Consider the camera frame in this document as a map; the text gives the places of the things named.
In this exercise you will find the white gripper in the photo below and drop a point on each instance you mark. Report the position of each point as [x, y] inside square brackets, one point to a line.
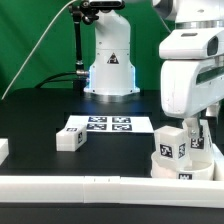
[190, 86]

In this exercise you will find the white round stool seat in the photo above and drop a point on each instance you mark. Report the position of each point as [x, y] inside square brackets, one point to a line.
[195, 171]

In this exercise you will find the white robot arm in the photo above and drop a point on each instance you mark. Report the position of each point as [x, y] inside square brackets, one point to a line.
[111, 74]

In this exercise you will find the white paper with markers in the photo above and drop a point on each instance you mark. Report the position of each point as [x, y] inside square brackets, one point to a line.
[109, 124]

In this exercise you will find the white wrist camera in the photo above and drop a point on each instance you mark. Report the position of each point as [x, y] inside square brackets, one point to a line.
[199, 43]

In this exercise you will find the white front rail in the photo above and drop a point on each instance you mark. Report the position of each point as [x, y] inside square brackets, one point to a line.
[118, 190]

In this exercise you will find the black overhead camera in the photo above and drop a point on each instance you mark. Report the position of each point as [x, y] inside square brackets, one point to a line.
[103, 4]

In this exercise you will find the white left rail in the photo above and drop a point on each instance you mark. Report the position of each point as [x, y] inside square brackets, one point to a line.
[4, 149]

